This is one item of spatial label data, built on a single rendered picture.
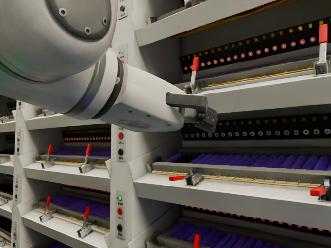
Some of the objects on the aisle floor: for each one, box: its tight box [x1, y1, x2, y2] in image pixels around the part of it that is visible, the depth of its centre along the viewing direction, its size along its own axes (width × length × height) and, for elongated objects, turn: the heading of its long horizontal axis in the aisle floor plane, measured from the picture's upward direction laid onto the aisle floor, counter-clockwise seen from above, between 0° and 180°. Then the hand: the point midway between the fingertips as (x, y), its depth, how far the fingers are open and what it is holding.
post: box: [110, 0, 182, 248], centre depth 87 cm, size 20×9×178 cm
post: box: [11, 100, 67, 248], centre depth 134 cm, size 20×9×178 cm
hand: (183, 122), depth 42 cm, fingers open, 8 cm apart
